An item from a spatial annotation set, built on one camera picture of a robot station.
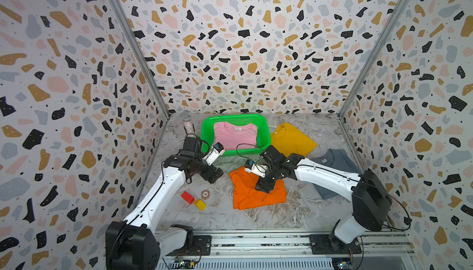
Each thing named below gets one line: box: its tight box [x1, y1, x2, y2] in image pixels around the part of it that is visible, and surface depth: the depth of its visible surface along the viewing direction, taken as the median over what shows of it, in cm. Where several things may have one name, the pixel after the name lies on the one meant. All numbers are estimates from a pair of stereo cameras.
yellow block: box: [193, 198, 207, 212], surface depth 86 cm
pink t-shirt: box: [213, 122, 259, 152], surface depth 111 cm
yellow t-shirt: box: [270, 122, 318, 158], surface depth 112 cm
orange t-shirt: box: [229, 165, 288, 211], surface depth 87 cm
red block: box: [181, 191, 196, 206], surface depth 87 cm
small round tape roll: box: [201, 189, 211, 200], surface depth 88 cm
